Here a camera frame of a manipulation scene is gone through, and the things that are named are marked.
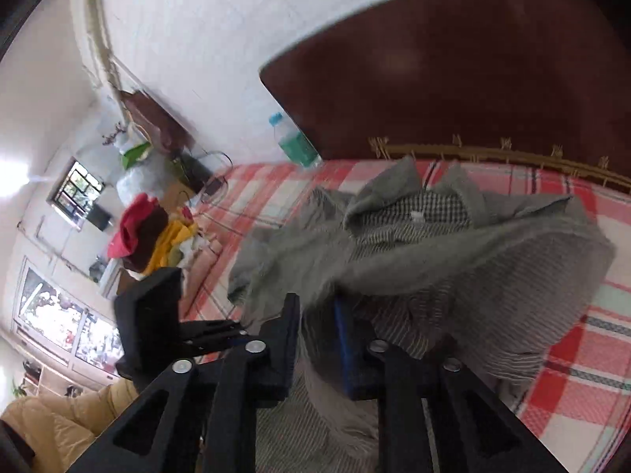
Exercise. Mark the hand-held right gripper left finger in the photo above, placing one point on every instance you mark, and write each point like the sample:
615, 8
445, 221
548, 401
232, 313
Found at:
288, 345

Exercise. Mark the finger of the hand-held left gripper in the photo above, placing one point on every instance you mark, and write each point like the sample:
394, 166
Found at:
209, 326
222, 344

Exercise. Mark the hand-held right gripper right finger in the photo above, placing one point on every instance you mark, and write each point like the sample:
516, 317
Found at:
345, 350

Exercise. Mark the grey striped shirt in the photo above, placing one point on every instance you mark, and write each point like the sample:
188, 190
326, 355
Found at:
443, 266

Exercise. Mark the dark brown cloth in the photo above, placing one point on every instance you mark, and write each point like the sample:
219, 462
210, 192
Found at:
150, 244

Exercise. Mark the yellow cloth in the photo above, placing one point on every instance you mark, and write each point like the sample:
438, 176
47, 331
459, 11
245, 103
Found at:
170, 246

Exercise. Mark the large window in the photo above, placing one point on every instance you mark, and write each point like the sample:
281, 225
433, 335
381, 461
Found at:
59, 315

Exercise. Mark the red cloth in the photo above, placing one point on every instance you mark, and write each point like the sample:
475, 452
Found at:
132, 229

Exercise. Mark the white sack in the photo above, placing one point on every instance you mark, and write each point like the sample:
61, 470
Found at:
140, 180

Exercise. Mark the person's khaki pants leg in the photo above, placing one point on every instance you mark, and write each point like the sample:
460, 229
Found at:
54, 428

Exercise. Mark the small barred window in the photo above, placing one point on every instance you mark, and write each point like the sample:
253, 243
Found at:
74, 188

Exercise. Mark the black bag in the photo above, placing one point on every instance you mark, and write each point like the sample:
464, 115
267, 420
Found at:
199, 172

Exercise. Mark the green label plastic bottle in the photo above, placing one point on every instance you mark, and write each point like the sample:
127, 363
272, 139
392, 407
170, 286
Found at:
296, 145

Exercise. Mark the brown wooden shelf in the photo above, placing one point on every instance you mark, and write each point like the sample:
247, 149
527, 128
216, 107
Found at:
157, 118

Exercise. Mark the red plaid bed sheet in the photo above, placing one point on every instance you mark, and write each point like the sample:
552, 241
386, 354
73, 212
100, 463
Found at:
581, 379

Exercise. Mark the dark wooden headboard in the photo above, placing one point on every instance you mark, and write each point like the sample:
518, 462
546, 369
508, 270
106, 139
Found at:
443, 83

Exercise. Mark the wall pipe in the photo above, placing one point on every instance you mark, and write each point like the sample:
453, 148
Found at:
98, 24

